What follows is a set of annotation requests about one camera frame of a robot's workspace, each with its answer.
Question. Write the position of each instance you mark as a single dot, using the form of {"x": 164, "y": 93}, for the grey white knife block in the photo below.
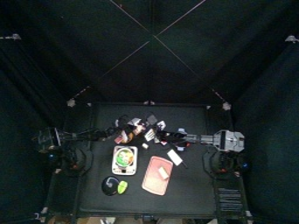
{"x": 136, "y": 124}

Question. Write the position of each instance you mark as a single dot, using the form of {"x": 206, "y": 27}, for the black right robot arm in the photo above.
{"x": 227, "y": 140}

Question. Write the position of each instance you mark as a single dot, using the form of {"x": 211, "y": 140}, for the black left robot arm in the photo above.
{"x": 86, "y": 134}

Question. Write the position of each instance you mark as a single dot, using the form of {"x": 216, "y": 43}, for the small white cube red mark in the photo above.
{"x": 163, "y": 143}

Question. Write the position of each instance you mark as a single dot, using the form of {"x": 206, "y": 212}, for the yellow toy banana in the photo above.
{"x": 128, "y": 138}

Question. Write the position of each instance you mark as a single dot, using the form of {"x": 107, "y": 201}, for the small black block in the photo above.
{"x": 151, "y": 119}

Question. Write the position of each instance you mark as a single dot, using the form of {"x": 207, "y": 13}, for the white card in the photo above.
{"x": 175, "y": 157}

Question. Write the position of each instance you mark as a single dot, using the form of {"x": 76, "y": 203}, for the white toy food slice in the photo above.
{"x": 163, "y": 173}

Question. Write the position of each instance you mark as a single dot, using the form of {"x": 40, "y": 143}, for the white rectangular tray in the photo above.
{"x": 115, "y": 172}

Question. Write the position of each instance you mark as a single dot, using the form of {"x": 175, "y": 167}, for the pink cutting board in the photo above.
{"x": 154, "y": 181}

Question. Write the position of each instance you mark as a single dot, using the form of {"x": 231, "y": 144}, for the small grey utensil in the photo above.
{"x": 110, "y": 183}

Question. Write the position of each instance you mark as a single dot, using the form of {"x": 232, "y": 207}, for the green toy lime wedge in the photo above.
{"x": 123, "y": 187}

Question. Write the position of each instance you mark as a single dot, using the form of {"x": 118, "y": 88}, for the black round plate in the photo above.
{"x": 107, "y": 188}

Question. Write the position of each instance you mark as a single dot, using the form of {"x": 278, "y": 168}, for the black label with white text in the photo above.
{"x": 230, "y": 198}

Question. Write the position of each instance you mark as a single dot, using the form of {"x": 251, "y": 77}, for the silver frame bracket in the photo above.
{"x": 71, "y": 102}
{"x": 15, "y": 37}
{"x": 147, "y": 102}
{"x": 291, "y": 38}
{"x": 226, "y": 106}

